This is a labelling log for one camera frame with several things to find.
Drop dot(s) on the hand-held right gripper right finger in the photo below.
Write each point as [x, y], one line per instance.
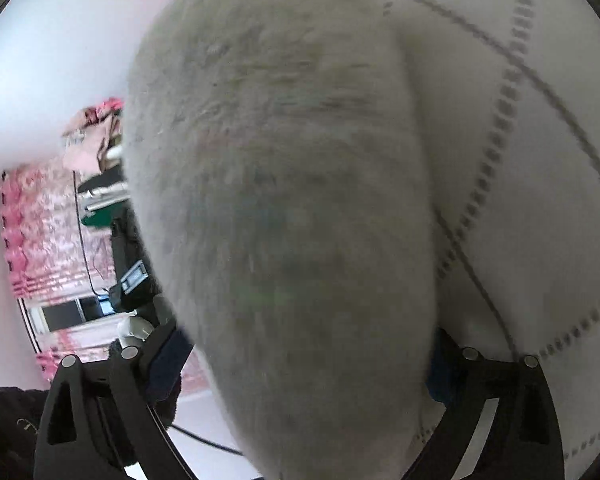
[437, 381]

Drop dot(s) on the white fluffy garment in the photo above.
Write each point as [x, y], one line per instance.
[280, 185]

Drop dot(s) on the black device with screen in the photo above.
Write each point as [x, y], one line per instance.
[132, 276]

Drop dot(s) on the dark cloth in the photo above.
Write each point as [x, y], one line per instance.
[7, 430]

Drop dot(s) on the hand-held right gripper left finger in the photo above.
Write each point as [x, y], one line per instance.
[173, 361]

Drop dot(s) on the white quilted floral bedsheet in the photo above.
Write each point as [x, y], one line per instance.
[520, 170]

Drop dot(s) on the pink patterned curtain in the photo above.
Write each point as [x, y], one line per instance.
[40, 230]

